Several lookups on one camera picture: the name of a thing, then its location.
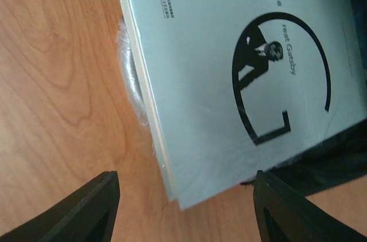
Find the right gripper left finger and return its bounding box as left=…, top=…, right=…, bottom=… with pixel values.
left=1, top=171, right=120, bottom=241

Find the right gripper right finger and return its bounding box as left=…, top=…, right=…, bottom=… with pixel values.
left=253, top=170, right=366, bottom=241

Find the grey paperback book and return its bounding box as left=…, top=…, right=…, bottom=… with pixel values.
left=120, top=0, right=366, bottom=209

